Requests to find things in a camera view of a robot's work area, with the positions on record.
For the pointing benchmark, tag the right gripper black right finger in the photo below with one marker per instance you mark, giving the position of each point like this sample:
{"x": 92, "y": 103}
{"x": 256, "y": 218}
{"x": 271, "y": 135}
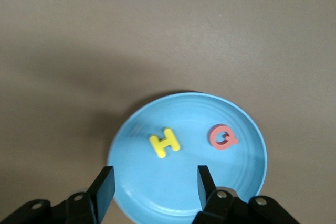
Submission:
{"x": 231, "y": 211}

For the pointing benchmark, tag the brown table cover sheet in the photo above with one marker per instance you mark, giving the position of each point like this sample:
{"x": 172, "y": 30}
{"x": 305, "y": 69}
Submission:
{"x": 105, "y": 37}

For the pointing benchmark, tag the yellow foam letter H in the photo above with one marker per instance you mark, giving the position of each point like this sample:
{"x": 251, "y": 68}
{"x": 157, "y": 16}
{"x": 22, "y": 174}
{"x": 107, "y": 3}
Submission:
{"x": 165, "y": 142}

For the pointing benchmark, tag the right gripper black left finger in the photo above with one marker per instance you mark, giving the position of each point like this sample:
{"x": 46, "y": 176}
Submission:
{"x": 78, "y": 208}

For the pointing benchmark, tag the red foam letter Q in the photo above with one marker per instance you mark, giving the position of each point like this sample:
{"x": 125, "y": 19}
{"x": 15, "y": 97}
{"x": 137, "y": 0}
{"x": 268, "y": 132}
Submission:
{"x": 213, "y": 137}

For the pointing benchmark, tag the blue plate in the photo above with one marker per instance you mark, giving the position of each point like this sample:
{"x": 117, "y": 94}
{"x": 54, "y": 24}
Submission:
{"x": 183, "y": 176}

